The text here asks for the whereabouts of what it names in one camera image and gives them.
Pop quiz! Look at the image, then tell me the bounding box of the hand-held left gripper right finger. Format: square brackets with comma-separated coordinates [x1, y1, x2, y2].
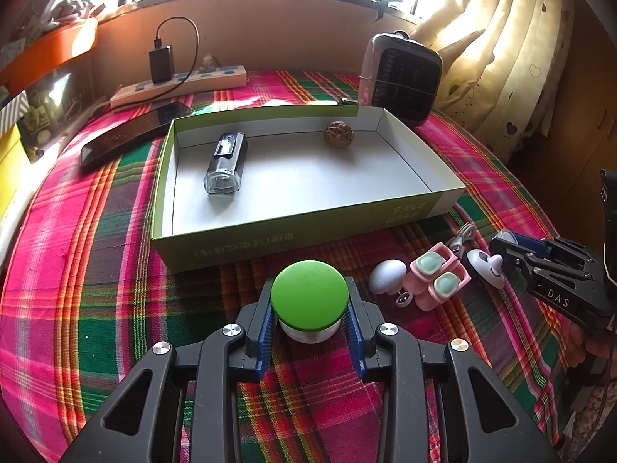
[340, 277, 562, 463]

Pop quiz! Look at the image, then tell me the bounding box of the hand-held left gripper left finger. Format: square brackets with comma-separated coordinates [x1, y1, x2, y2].
[58, 277, 278, 463]

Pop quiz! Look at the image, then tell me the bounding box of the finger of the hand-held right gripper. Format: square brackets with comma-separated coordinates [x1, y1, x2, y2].
[500, 231, 599, 265]
[489, 240, 582, 291]

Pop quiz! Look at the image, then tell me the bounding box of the white round penguin-shaped gadget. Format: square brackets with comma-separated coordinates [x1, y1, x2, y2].
[465, 248, 506, 289]

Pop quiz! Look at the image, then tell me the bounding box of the white usb cable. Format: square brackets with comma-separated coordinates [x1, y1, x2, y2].
[444, 222, 478, 259]

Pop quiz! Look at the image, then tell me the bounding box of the green mushroom-shaped knob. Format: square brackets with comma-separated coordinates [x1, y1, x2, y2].
[270, 259, 350, 345]

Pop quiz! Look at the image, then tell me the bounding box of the pink clip with green pad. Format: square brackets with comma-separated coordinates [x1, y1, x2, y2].
[415, 263, 472, 312]

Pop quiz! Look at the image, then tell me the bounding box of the grey mushroom-shaped knob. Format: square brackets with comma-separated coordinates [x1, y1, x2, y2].
[369, 259, 414, 308]

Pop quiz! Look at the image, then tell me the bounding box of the pink small bottle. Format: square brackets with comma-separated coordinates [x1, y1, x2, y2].
[410, 245, 456, 281]

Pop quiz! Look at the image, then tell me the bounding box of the green cardboard box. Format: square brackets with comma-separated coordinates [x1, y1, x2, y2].
[149, 103, 466, 273]

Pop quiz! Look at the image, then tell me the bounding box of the person's right hand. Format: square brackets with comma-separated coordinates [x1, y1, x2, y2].
[570, 321, 617, 373]

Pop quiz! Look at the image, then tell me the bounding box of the black bike light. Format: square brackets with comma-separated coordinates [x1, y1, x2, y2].
[203, 131, 249, 196]

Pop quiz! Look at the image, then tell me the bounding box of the plaid tablecloth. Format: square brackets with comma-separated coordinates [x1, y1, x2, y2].
[0, 68, 579, 463]

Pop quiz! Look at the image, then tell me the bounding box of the cream patterned curtain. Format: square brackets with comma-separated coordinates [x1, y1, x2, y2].
[415, 0, 579, 155]

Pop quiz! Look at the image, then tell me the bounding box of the small grey desk heater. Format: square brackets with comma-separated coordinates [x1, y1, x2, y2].
[357, 31, 443, 127]

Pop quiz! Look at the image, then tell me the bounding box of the brown walnut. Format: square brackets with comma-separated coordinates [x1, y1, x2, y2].
[324, 120, 357, 148]

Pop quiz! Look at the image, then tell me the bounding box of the black smartphone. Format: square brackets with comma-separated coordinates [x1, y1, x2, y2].
[79, 101, 196, 173]

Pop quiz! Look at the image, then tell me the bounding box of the beige power strip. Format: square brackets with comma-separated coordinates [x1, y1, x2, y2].
[110, 64, 248, 111]

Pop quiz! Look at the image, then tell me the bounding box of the black window latch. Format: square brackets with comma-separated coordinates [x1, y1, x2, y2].
[373, 0, 403, 22]

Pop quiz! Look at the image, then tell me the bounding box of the black charger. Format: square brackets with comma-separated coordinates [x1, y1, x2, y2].
[148, 46, 174, 85]

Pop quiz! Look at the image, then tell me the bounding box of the yellow box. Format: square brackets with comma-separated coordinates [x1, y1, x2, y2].
[0, 128, 25, 223]

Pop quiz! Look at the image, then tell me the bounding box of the glass fish tank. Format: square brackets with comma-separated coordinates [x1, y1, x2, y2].
[19, 70, 102, 157]

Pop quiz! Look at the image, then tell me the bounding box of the green striped box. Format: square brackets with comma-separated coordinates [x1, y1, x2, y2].
[0, 93, 30, 132]

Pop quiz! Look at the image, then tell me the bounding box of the orange tray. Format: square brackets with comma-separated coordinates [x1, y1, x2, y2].
[0, 19, 99, 92]

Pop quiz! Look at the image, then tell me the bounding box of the potted plant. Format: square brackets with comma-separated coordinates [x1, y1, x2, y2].
[43, 0, 107, 25]

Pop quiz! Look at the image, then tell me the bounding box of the black charger cable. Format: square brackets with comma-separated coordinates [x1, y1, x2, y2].
[153, 17, 199, 97]

